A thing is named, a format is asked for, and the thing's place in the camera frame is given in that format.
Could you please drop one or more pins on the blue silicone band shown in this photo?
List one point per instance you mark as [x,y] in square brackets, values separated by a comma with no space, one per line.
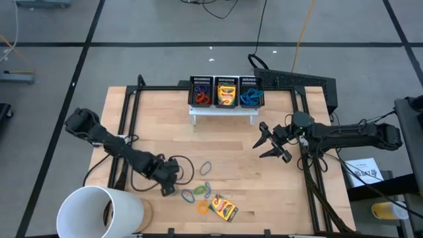
[252,102]
[256,94]
[200,170]
[209,190]
[246,99]
[193,199]

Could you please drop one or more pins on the purple coil wristband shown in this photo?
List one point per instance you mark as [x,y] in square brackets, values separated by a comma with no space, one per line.
[195,89]

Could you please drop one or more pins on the green coil wristband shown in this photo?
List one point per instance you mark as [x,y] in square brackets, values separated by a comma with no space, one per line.
[195,190]

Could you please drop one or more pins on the red coil wristband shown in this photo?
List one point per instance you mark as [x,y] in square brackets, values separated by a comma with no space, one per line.
[208,100]
[197,99]

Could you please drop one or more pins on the black shelf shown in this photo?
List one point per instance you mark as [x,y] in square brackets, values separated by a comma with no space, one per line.
[380,191]

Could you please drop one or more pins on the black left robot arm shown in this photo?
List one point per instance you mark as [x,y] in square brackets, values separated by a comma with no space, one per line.
[109,143]

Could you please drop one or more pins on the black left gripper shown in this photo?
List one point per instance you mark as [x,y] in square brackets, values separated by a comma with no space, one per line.
[160,172]

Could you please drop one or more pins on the black metal table frame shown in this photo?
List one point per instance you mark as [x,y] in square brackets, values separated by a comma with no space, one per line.
[158,88]

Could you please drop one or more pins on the black floor object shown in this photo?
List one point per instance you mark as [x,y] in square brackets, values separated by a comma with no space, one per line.
[4,110]

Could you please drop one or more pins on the white cylinder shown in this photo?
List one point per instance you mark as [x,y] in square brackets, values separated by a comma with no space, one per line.
[125,211]

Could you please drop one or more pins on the yellow cylinder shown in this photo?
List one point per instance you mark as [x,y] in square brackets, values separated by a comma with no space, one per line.
[386,210]

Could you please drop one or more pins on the yellow crayon box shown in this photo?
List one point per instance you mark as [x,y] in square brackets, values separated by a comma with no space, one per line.
[226,96]
[224,208]

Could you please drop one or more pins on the grey desk foot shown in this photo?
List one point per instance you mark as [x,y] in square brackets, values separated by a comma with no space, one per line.
[16,77]
[43,3]

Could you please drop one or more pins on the white paper sign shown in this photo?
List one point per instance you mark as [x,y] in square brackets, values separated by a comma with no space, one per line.
[363,170]

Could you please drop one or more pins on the orange coil wristband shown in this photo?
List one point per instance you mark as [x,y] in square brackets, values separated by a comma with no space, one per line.
[198,207]

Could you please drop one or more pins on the black table clamp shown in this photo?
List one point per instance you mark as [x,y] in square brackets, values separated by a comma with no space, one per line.
[170,231]
[267,232]

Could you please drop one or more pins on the grey cart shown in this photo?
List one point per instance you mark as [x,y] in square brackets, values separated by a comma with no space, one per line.
[409,132]

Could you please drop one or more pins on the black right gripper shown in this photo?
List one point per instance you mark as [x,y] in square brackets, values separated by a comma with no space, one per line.
[281,137]

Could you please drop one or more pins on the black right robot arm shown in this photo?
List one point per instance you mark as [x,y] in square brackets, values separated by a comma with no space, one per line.
[347,135]

